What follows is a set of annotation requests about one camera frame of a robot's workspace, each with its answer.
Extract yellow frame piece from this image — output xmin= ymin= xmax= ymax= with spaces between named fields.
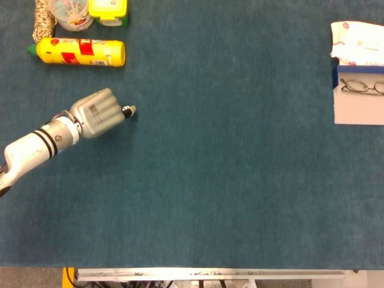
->
xmin=62 ymin=267 xmax=75 ymax=288

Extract thin black frame eyeglasses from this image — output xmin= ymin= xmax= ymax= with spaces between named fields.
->
xmin=340 ymin=78 xmax=384 ymax=96

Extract aluminium rail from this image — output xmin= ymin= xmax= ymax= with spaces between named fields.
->
xmin=74 ymin=268 xmax=355 ymax=282

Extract yellow bottle with green cap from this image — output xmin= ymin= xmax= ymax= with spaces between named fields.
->
xmin=27 ymin=37 xmax=126 ymax=67

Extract clear plastic jar of clips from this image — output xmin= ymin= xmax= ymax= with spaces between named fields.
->
xmin=47 ymin=0 xmax=94 ymax=31

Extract white tissue pack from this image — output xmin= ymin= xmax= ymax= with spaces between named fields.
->
xmin=330 ymin=20 xmax=384 ymax=67

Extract braided beige rope bundle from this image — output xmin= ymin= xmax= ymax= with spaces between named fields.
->
xmin=32 ymin=0 xmax=58 ymax=44

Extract blue felt table cloth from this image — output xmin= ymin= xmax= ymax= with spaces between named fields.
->
xmin=0 ymin=0 xmax=384 ymax=268

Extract open blue grey glasses case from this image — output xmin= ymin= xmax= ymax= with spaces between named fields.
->
xmin=332 ymin=64 xmax=384 ymax=125

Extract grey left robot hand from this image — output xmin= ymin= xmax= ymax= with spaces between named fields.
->
xmin=69 ymin=88 xmax=137 ymax=139

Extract green container with yellow lid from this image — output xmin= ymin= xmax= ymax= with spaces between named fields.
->
xmin=88 ymin=0 xmax=130 ymax=28

